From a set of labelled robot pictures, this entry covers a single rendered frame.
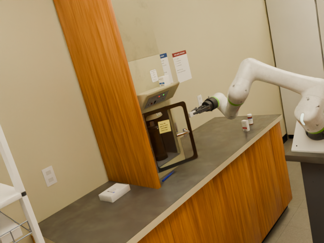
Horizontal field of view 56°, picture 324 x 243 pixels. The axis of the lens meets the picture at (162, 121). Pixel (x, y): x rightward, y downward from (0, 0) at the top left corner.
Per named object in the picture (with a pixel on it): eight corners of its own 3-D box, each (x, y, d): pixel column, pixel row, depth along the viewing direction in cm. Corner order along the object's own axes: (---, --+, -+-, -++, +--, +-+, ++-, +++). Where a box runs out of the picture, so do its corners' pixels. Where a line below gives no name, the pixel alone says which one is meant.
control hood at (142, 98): (137, 112, 187) (132, 96, 185) (170, 97, 209) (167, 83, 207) (150, 111, 179) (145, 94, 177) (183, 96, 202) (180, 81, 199)
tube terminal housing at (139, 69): (130, 177, 215) (99, 69, 198) (160, 158, 237) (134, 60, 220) (155, 181, 197) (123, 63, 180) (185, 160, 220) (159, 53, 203)
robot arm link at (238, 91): (254, 81, 181) (234, 74, 183) (246, 100, 178) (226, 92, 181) (249, 92, 198) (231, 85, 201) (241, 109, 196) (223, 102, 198)
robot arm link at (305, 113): (331, 112, 178) (321, 96, 166) (323, 136, 175) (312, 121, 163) (309, 110, 188) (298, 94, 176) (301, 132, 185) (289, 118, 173)
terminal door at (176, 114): (156, 173, 197) (140, 114, 188) (197, 157, 205) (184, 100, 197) (156, 174, 196) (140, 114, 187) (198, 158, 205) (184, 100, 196)
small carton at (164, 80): (159, 86, 198) (157, 77, 197) (165, 84, 201) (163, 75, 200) (165, 86, 194) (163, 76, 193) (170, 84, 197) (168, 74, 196)
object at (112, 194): (100, 200, 191) (98, 195, 190) (117, 188, 202) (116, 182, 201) (113, 202, 183) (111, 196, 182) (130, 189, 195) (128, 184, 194)
